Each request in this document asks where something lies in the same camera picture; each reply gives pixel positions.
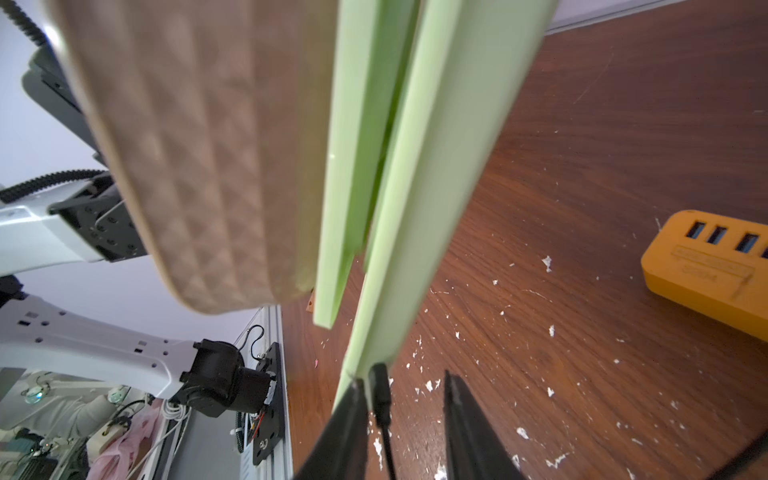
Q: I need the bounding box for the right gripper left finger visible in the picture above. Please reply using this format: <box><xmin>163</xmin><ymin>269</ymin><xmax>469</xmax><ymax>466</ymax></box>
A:
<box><xmin>294</xmin><ymin>380</ymin><xmax>369</xmax><ymax>480</ymax></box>

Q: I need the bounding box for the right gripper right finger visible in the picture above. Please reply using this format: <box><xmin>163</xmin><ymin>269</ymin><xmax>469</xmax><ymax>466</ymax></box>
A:
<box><xmin>443</xmin><ymin>371</ymin><xmax>524</xmax><ymax>480</ymax></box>

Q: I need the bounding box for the green electronic scale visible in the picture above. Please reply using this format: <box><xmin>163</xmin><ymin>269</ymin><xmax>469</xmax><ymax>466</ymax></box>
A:
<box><xmin>313</xmin><ymin>1</ymin><xmax>557</xmax><ymax>393</ymax></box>

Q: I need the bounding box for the orange power strip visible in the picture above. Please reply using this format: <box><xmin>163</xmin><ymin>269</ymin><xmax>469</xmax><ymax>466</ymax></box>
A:
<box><xmin>641</xmin><ymin>210</ymin><xmax>767</xmax><ymax>341</ymax></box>

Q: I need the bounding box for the beige panda bowl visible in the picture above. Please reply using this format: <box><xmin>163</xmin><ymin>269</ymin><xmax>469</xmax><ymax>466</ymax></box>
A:
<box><xmin>43</xmin><ymin>1</ymin><xmax>338</xmax><ymax>315</ymax></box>

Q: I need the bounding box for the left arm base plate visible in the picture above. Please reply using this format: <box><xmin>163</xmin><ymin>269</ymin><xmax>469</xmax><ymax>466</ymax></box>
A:
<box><xmin>250</xmin><ymin>342</ymin><xmax>286</xmax><ymax>467</ymax></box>

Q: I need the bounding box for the aluminium front rail frame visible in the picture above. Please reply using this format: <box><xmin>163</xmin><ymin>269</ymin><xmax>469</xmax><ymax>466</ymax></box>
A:
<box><xmin>161</xmin><ymin>306</ymin><xmax>293</xmax><ymax>479</ymax></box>

